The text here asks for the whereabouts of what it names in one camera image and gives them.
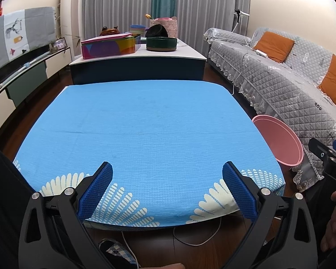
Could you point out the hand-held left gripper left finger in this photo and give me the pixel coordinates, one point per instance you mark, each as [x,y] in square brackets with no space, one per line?
[96,190]

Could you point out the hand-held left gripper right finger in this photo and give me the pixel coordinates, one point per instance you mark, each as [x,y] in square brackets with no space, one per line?
[239,193]

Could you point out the pink plastic bin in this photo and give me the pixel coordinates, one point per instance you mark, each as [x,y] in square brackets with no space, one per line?
[280,143]

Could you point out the checkered slipper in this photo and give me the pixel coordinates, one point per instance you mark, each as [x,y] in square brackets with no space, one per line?
[116,252]

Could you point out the grey quilted sofa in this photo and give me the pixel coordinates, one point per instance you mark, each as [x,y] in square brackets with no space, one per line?
[282,89]

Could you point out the blue patterned tablecloth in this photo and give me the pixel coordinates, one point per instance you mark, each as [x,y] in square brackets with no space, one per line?
[156,134]

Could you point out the white power strip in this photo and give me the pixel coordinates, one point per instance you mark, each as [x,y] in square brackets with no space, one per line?
[261,53]

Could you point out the white green television cabinet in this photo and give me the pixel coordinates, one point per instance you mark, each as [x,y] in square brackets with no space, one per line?
[25,81]

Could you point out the white top coffee table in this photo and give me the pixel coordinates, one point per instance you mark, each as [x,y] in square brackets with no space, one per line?
[156,71]

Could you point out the colourful tin box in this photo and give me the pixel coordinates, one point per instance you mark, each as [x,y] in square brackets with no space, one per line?
[109,47]

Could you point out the white rod blue band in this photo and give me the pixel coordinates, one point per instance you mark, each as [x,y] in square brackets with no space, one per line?
[26,65]

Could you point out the black television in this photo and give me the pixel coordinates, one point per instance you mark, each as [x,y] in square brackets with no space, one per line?
[5,70]

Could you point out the dark green round tin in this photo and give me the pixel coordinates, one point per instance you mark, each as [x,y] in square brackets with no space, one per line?
[161,44]

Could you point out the white floor stand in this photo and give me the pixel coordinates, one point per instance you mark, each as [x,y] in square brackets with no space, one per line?
[242,12]

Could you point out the stack of plastic bowls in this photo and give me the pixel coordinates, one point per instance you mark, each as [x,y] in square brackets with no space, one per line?
[137,29]

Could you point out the grey television dust cover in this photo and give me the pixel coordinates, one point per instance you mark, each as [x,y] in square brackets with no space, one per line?
[30,33]

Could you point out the white standing air conditioner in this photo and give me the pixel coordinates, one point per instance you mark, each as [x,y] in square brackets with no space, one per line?
[71,19]

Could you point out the pink fabric basket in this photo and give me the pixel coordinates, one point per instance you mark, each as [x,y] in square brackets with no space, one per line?
[170,28]

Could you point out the yellow round toy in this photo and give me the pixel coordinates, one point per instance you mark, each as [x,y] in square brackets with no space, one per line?
[147,16]

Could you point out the grey curtain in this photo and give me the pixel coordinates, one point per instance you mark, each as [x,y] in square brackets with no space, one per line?
[207,5]
[114,5]

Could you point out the small photo frame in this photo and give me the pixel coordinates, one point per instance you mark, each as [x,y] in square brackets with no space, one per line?
[59,43]

